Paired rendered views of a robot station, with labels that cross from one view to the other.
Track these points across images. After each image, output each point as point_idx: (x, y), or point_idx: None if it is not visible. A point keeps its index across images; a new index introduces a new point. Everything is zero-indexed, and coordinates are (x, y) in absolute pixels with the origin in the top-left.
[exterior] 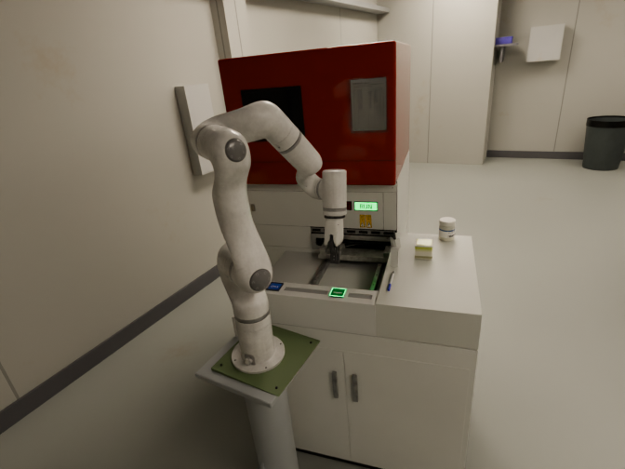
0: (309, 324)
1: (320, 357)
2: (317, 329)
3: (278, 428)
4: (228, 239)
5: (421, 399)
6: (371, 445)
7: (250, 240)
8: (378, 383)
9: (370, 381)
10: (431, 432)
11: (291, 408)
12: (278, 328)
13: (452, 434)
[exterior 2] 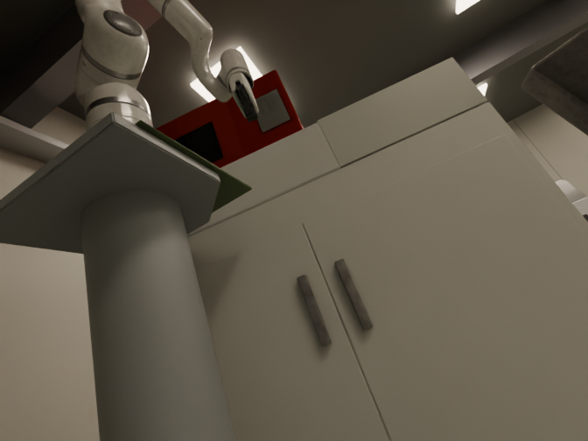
0: (236, 206)
1: (269, 262)
2: (251, 209)
3: (174, 361)
4: (83, 3)
5: (481, 242)
6: None
7: (115, 7)
8: (388, 256)
9: (373, 261)
10: (563, 322)
11: None
12: None
13: None
